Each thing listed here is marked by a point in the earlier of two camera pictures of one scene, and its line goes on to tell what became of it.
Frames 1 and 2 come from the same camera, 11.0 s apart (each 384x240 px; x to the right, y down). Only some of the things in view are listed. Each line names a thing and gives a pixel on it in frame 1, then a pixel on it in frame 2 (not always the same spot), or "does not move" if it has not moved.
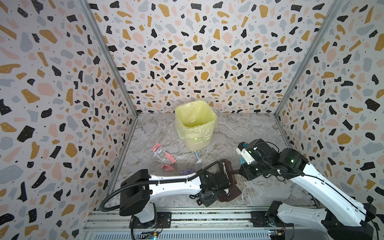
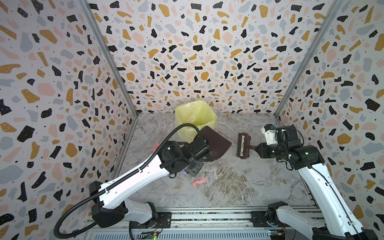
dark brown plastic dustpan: (232, 191) to (219, 145)
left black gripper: (209, 202) to (197, 170)
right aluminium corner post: (326, 22) does not move
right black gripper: (245, 170) to (261, 150)
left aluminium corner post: (95, 28) does not move
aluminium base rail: (205, 224) does not move
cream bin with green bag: (195, 121) does not move
